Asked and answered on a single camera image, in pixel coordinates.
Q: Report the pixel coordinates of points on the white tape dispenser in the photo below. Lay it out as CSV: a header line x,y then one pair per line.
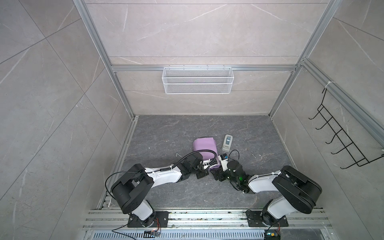
x,y
227,143

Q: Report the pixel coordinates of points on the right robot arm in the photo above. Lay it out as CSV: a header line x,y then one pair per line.
x,y
298,192

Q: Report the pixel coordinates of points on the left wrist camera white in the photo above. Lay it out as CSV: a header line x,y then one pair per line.
x,y
206,165

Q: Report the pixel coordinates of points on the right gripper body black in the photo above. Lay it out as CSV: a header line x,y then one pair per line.
x,y
223,175

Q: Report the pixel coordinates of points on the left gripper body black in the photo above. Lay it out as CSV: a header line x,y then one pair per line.
x,y
200,171

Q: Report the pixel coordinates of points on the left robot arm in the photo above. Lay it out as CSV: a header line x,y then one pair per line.
x,y
131,189

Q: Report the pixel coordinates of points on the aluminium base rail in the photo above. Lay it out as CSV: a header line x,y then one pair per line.
x,y
230,224

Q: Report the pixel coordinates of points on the black wire hook rack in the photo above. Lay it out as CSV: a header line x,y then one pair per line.
x,y
341,135

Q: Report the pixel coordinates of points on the white wire mesh basket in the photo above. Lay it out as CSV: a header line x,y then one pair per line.
x,y
197,80

